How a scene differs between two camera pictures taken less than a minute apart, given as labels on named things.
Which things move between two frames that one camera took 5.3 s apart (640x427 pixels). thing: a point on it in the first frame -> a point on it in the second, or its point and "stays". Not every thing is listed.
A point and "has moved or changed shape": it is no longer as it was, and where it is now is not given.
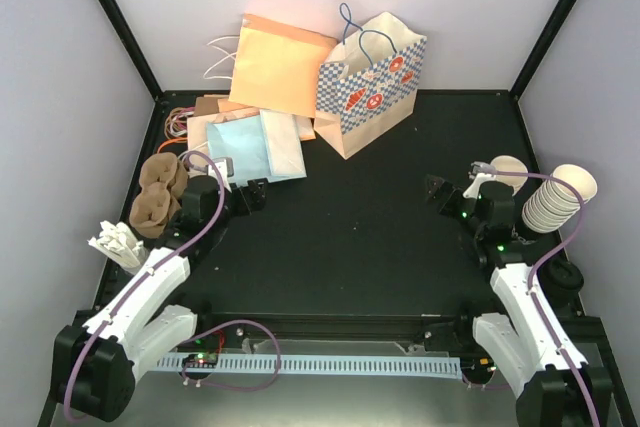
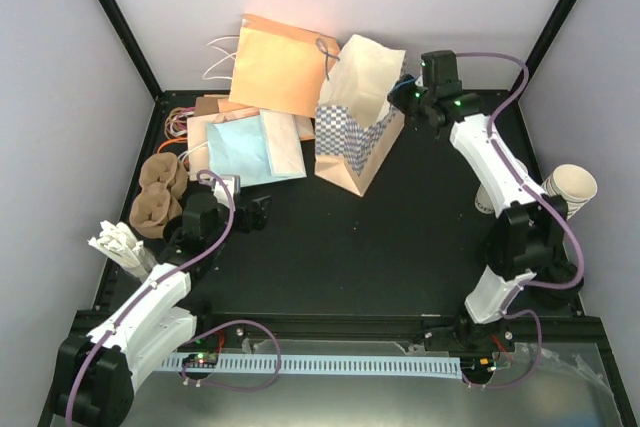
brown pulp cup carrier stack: (162, 181) stays
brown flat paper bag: (206, 106) stays
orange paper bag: (276, 67) stays
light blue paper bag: (243, 141) stays
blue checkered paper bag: (368, 85) has moved or changed shape
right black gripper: (452, 192) -> (398, 98)
